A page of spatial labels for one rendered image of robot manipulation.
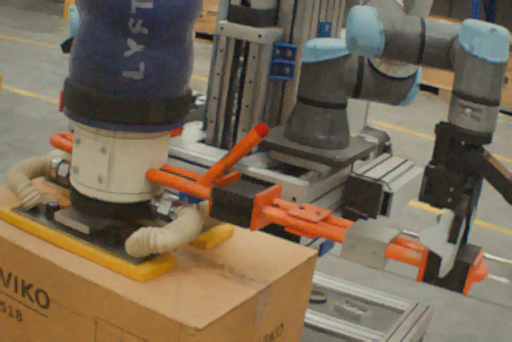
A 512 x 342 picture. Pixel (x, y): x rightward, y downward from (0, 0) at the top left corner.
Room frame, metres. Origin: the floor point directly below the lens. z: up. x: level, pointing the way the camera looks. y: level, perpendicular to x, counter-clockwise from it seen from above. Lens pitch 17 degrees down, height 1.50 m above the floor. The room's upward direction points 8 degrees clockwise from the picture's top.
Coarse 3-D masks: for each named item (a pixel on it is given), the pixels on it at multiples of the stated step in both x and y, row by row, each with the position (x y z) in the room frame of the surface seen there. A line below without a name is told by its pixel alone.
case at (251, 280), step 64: (0, 192) 1.38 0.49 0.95; (0, 256) 1.18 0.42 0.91; (64, 256) 1.15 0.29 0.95; (192, 256) 1.24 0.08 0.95; (256, 256) 1.29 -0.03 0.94; (0, 320) 1.19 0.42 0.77; (64, 320) 1.11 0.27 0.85; (128, 320) 1.05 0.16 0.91; (192, 320) 1.02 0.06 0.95; (256, 320) 1.16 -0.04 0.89
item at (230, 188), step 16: (224, 176) 1.21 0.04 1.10; (224, 192) 1.16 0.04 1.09; (240, 192) 1.18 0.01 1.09; (256, 192) 1.20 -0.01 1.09; (272, 192) 1.19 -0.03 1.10; (208, 208) 1.18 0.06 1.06; (224, 208) 1.17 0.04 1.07; (240, 208) 1.16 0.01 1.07; (256, 208) 1.15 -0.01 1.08; (240, 224) 1.15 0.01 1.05; (256, 224) 1.15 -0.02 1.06
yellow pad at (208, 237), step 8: (136, 224) 1.34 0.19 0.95; (200, 232) 1.30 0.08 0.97; (208, 232) 1.32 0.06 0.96; (216, 232) 1.32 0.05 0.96; (224, 232) 1.33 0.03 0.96; (232, 232) 1.36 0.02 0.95; (192, 240) 1.29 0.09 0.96; (200, 240) 1.28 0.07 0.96; (208, 240) 1.28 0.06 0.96; (216, 240) 1.31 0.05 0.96; (200, 248) 1.28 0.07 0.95; (208, 248) 1.28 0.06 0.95
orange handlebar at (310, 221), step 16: (64, 144) 1.33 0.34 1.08; (160, 176) 1.24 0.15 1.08; (176, 176) 1.23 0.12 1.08; (192, 176) 1.26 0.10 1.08; (192, 192) 1.21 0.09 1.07; (208, 192) 1.20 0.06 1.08; (272, 208) 1.15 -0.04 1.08; (288, 208) 1.18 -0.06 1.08; (304, 208) 1.16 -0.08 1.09; (320, 208) 1.17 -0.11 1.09; (288, 224) 1.13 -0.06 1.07; (304, 224) 1.12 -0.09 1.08; (320, 224) 1.12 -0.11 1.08; (336, 224) 1.14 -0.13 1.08; (336, 240) 1.10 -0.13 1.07; (400, 240) 1.10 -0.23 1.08; (400, 256) 1.06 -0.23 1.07; (416, 256) 1.05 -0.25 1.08; (480, 272) 1.01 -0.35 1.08
